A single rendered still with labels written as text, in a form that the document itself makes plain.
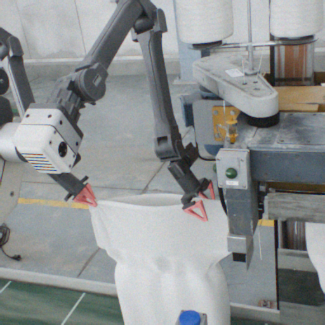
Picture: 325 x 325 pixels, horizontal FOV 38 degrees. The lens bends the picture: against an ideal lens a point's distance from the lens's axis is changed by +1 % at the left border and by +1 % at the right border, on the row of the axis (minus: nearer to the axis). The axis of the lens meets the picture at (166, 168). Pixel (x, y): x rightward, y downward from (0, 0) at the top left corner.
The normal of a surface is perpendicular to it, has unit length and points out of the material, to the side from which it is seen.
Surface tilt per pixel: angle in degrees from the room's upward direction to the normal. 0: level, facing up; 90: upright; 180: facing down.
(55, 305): 0
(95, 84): 75
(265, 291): 0
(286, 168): 90
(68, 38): 90
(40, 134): 30
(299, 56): 90
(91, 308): 0
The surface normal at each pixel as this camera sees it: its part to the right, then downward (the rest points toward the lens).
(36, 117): -0.28, -0.54
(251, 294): -0.12, -0.88
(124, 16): 0.77, -0.15
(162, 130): -0.57, 0.14
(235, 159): -0.34, 0.46
